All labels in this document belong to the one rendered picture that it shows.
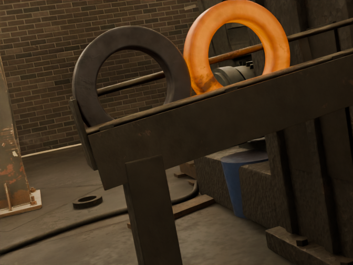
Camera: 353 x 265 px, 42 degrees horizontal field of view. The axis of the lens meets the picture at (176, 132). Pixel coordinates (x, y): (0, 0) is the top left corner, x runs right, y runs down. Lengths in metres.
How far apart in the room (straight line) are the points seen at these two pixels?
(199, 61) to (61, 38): 6.15
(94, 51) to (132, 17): 6.36
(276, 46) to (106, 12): 6.25
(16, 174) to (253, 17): 2.62
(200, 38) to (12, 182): 2.62
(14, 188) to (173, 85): 2.60
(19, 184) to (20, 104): 3.61
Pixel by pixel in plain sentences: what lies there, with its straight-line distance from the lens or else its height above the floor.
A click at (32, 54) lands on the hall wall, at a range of 6.81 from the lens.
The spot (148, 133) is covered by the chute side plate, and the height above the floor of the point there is 0.58.
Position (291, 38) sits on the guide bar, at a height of 0.69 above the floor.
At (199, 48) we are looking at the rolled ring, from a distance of 0.74.
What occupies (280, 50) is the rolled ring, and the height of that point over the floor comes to 0.67.
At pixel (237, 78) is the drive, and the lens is 2.08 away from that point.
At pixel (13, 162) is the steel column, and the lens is 3.23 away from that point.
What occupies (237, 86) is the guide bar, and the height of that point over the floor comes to 0.63.
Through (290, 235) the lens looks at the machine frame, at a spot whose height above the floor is 0.07.
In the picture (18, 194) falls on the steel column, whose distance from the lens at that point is 3.26.
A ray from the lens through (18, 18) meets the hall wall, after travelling 6.89.
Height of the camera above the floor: 0.65
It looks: 6 degrees down
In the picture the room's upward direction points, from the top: 10 degrees counter-clockwise
